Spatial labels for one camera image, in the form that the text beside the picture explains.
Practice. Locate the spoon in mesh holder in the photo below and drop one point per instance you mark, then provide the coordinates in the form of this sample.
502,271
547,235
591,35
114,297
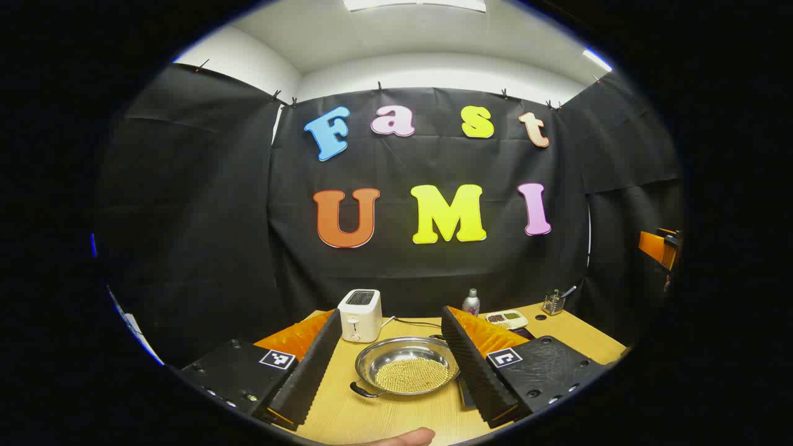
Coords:
570,291

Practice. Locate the stainless steel pot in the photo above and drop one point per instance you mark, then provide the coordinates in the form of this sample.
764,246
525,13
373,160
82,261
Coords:
396,353

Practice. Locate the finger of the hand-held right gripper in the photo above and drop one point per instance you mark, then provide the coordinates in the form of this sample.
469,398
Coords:
653,246

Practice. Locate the pile of yellow beans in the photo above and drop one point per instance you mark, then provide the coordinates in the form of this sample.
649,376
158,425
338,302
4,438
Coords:
412,375

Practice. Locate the white toaster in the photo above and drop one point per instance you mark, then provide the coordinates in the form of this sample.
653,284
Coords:
359,316

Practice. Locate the silver drink bottle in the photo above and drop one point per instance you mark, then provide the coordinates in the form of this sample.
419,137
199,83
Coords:
471,305

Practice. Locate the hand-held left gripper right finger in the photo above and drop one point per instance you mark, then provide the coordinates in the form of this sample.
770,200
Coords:
474,371

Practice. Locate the small ceiling light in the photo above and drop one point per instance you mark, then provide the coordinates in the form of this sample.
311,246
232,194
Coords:
596,60

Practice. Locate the black backdrop cloth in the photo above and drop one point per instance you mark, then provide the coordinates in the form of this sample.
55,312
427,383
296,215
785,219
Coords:
248,248

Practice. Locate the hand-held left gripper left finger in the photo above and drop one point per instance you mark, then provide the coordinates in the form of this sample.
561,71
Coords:
310,371

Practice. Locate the long ceiling light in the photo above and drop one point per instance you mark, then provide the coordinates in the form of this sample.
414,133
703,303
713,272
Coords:
415,4

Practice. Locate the white divided bean tray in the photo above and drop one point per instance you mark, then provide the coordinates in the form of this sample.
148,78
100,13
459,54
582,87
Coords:
505,319

